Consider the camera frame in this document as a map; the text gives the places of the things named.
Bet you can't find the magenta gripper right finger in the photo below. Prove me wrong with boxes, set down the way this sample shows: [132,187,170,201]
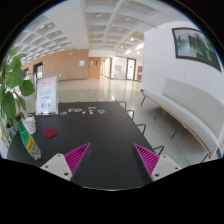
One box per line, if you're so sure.
[133,143,182,183]

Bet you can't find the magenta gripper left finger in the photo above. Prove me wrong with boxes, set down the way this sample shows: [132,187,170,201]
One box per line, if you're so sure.
[40,142,92,182]

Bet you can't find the green plastic water bottle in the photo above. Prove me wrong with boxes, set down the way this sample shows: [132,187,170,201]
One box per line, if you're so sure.
[16,115,41,160]

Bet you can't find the black chair near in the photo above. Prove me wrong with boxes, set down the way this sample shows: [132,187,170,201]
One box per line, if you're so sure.
[153,145,164,155]

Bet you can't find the black chair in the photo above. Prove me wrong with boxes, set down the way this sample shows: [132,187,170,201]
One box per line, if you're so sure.
[117,101,127,110]
[136,124,146,135]
[153,145,164,155]
[126,109,135,120]

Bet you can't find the red round coaster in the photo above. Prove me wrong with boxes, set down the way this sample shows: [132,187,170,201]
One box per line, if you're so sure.
[44,128,57,138]

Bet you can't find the yellow green round coaster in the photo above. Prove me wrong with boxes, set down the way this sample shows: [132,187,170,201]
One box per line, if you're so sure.
[74,108,82,113]

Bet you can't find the colourful round coaster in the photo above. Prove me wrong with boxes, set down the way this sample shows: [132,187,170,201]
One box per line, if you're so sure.
[68,108,75,113]

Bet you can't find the blue square card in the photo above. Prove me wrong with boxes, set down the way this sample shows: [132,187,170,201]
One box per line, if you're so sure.
[98,109,106,114]

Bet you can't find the white patterned cup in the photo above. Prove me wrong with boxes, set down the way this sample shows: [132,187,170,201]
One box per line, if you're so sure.
[23,117,36,134]

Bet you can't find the black chair far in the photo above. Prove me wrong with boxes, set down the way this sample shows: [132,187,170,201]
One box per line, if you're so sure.
[117,101,127,110]

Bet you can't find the white long bench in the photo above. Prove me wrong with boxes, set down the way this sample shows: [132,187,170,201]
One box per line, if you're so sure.
[141,79,224,158]

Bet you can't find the acrylic sign stand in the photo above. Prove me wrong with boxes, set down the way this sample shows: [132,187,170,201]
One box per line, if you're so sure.
[36,75,58,115]

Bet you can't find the green potted plant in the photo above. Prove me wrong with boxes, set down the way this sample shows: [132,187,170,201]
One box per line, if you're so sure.
[0,46,35,147]

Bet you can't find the framed landscape painting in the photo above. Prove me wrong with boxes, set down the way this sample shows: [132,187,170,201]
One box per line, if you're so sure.
[172,27,221,71]

